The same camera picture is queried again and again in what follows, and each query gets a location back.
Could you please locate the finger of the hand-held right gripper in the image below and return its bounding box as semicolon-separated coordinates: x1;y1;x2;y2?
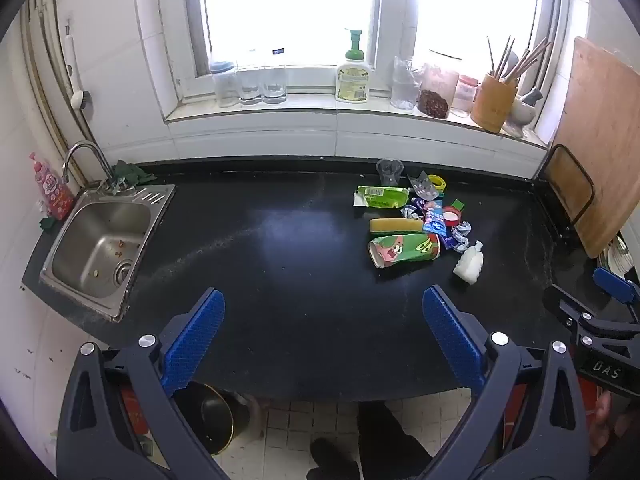
593;266;640;307
542;285;640;346

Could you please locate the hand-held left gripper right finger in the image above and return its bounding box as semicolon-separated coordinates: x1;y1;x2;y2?
421;285;593;480

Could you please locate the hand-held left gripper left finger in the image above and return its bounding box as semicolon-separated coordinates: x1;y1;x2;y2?
56;287;231;480

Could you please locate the black trash can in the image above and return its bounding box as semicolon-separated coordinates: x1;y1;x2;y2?
172;381;251;456

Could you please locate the blue white wrapper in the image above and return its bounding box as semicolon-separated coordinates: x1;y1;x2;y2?
440;220;473;252

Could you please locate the green packet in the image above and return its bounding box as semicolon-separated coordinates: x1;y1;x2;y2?
353;185;410;209

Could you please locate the person's right hand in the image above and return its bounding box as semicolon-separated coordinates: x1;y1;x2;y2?
587;390;636;458

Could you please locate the stack of white plates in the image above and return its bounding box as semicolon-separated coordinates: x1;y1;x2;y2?
597;235;638;278

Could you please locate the crumpled white tissue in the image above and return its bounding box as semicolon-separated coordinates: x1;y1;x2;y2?
452;241;485;286

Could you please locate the blue pink printed packet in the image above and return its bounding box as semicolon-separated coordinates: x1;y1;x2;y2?
422;200;447;236

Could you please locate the person's black trouser leg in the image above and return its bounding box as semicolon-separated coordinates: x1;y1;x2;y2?
357;402;433;480

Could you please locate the yellow sponge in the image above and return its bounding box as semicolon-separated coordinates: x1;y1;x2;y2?
369;217;423;235

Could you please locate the stainless steel sink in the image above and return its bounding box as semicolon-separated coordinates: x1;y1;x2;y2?
39;184;177;323

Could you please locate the wooden cutting board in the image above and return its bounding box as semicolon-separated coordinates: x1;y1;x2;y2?
550;36;640;259

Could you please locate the silver blister pack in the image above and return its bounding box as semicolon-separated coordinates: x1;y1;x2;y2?
407;172;438;200

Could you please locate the person's black shoe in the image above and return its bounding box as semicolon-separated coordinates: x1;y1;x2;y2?
307;437;361;480

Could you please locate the clear plastic cup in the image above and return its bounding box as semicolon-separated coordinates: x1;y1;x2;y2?
376;158;404;187

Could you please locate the dark green cloth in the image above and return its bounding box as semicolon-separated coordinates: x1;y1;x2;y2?
111;160;157;191

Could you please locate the stone mortar with pestle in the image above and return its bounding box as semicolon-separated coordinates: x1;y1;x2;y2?
502;86;544;138

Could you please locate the pink dish soap bottle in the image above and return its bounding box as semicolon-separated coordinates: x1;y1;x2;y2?
28;152;76;221

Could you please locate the bamboo utensil holder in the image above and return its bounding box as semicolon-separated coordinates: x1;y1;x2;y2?
471;72;518;134

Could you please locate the chrome faucet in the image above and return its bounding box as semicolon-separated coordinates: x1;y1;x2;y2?
61;141;118;193

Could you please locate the jar with pink lid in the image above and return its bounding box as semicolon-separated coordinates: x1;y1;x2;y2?
450;75;481;118

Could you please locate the jar of red spice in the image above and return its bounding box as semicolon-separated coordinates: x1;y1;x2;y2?
416;62;460;120

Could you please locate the bundle of chopsticks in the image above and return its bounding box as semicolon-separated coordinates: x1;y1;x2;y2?
486;35;552;86

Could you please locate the clear plastic bottle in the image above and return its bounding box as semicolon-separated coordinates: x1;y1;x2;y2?
391;56;421;111

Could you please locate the clear bottle with blue lid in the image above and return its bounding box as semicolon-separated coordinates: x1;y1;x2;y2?
209;59;240;108

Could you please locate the clear drinking glass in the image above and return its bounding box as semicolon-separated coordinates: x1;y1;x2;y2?
237;62;263;106
261;62;288;105

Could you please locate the green pump soap bottle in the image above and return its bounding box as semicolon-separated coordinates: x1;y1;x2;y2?
335;29;373;103

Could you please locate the white dish brush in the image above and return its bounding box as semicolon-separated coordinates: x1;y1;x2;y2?
62;20;93;111

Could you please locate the white window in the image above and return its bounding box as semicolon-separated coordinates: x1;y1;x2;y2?
182;0;573;91

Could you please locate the black wire rack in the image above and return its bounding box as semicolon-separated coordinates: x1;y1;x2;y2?
542;144;596;246

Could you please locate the beige wall pipe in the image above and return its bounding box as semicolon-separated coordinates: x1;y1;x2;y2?
20;0;101;181

